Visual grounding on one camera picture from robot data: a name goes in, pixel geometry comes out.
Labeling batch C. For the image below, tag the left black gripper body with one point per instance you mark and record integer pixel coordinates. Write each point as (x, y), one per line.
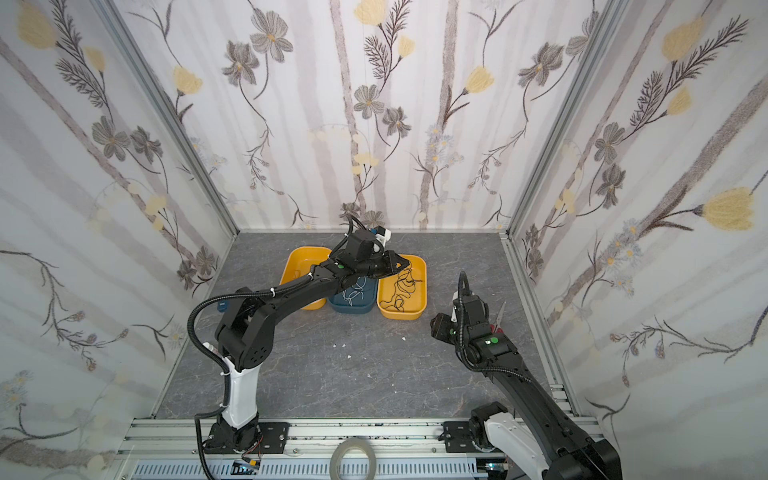
(389, 262)

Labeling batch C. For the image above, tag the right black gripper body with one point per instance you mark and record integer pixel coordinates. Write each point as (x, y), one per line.
(471, 309)

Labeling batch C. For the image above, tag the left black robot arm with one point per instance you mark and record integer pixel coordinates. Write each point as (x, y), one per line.
(244, 337)

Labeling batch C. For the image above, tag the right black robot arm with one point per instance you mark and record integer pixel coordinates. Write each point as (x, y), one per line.
(537, 435)

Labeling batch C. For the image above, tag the teal plastic tray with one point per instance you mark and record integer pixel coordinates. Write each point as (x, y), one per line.
(360, 298)

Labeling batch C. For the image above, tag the left yellow plastic tray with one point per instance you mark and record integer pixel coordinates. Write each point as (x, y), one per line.
(300, 261)

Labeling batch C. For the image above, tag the yellow plastic tray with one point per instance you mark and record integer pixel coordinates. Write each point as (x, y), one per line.
(300, 261)
(404, 296)

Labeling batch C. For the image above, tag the right yellow plastic tray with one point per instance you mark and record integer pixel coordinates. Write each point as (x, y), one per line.
(404, 296)

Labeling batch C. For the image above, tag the tape roll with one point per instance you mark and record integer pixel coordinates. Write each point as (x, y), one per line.
(353, 458)

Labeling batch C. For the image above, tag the red handled scissors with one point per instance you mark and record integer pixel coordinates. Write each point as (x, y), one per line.
(496, 324)

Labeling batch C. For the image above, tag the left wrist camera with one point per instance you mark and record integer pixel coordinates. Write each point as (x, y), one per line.
(382, 234)

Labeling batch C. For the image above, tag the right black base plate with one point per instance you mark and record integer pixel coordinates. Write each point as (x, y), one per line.
(488, 437)

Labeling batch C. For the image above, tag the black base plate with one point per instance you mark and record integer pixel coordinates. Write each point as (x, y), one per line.
(261, 437)
(488, 437)

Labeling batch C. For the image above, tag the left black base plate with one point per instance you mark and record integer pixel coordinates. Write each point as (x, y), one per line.
(261, 437)

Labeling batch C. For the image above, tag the aluminium mounting rail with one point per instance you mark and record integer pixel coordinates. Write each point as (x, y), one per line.
(417, 448)

